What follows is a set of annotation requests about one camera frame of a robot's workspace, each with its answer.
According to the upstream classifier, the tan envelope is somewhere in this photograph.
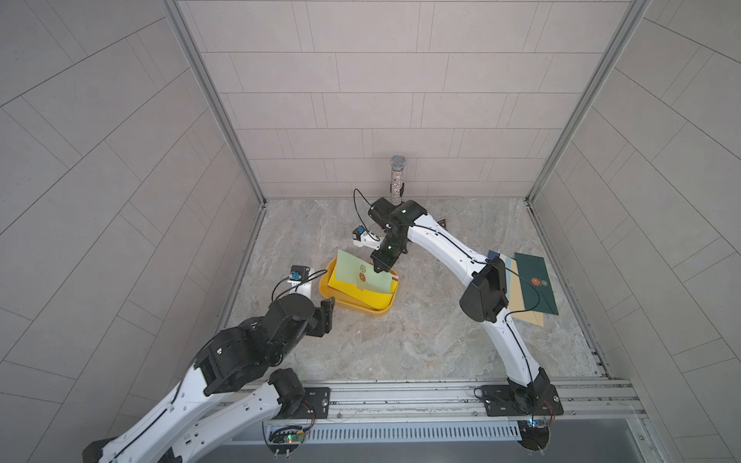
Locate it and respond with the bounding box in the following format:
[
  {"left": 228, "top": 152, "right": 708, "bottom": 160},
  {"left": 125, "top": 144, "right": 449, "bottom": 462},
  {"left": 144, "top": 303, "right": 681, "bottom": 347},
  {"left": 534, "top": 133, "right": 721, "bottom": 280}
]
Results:
[{"left": 508, "top": 259, "right": 544, "bottom": 328}]

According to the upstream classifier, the dark green envelope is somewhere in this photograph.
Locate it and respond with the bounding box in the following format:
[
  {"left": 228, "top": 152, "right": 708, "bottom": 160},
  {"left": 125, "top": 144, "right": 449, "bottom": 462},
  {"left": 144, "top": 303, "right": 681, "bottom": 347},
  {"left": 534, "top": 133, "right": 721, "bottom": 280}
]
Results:
[{"left": 514, "top": 253, "right": 559, "bottom": 316}]

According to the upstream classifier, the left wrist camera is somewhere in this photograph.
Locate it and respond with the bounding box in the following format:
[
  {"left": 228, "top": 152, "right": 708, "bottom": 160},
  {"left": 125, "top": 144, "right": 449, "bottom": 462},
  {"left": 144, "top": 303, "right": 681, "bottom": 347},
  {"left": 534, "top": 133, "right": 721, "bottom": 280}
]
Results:
[{"left": 289, "top": 265, "right": 313, "bottom": 297}]

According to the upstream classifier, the light blue envelope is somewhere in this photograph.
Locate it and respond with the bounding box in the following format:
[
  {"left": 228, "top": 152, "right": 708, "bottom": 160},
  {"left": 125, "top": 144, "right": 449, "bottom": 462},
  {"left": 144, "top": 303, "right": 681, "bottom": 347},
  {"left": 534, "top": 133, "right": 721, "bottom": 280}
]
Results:
[{"left": 501, "top": 255, "right": 513, "bottom": 295}]

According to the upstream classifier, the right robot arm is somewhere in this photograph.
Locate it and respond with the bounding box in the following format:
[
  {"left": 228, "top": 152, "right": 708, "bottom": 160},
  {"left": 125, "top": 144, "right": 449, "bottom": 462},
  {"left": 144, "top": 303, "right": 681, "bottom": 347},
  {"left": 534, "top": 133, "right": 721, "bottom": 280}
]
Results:
[{"left": 353, "top": 198, "right": 551, "bottom": 414}]

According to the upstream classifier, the light green envelope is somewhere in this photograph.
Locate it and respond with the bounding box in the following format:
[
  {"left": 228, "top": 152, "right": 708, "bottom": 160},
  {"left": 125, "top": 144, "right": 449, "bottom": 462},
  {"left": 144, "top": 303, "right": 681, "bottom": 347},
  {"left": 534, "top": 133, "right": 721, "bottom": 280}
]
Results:
[{"left": 335, "top": 250, "right": 393, "bottom": 293}]

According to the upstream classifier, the aluminium mounting rail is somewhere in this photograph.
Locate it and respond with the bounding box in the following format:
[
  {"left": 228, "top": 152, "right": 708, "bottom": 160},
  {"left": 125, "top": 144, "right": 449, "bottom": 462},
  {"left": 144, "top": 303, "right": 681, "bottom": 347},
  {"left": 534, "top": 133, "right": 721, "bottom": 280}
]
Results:
[{"left": 190, "top": 378, "right": 646, "bottom": 426}]

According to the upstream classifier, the yellow envelope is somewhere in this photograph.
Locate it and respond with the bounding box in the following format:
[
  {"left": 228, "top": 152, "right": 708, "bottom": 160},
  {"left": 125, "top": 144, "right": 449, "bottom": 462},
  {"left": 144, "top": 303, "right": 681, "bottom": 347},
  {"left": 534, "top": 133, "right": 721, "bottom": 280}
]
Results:
[{"left": 328, "top": 270, "right": 399, "bottom": 310}]

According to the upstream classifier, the right circuit board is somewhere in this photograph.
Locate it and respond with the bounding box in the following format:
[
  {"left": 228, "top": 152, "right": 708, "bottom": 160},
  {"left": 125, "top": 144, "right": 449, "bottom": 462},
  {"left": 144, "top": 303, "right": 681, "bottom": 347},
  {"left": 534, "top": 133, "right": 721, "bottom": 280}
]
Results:
[{"left": 517, "top": 421, "right": 551, "bottom": 453}]

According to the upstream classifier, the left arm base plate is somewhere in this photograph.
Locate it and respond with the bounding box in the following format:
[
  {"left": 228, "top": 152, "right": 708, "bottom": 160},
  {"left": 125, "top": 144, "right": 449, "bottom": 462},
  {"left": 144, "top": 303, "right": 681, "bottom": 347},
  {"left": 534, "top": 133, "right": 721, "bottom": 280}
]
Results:
[{"left": 275, "top": 387, "right": 332, "bottom": 420}]

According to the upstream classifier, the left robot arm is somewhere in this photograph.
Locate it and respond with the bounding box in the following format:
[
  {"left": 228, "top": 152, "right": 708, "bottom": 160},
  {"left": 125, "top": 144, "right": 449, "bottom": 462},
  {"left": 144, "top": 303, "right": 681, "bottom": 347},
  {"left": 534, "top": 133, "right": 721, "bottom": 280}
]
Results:
[{"left": 82, "top": 293, "right": 335, "bottom": 462}]

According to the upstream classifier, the left circuit board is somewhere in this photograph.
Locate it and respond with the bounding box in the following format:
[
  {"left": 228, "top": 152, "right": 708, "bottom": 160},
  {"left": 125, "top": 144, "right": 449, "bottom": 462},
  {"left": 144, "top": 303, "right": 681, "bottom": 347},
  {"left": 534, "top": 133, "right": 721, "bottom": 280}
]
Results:
[{"left": 266, "top": 426, "right": 308, "bottom": 455}]

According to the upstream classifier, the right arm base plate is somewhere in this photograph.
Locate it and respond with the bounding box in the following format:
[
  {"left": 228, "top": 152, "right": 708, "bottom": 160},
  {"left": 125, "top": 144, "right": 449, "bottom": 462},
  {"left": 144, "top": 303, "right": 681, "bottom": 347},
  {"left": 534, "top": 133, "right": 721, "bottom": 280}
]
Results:
[{"left": 474, "top": 384, "right": 563, "bottom": 417}]

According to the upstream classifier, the circuit board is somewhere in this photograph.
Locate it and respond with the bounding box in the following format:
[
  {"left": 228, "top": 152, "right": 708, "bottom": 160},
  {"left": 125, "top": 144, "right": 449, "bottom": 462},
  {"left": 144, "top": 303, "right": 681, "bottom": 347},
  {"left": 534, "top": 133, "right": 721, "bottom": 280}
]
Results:
[
  {"left": 266, "top": 426, "right": 308, "bottom": 455},
  {"left": 517, "top": 421, "right": 551, "bottom": 453}
]

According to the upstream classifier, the yellow storage tray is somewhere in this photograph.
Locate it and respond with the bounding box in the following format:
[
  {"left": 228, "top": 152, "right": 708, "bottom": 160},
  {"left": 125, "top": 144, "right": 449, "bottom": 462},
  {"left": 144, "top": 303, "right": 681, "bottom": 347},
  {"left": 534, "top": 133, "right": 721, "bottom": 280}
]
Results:
[{"left": 320, "top": 259, "right": 399, "bottom": 318}]

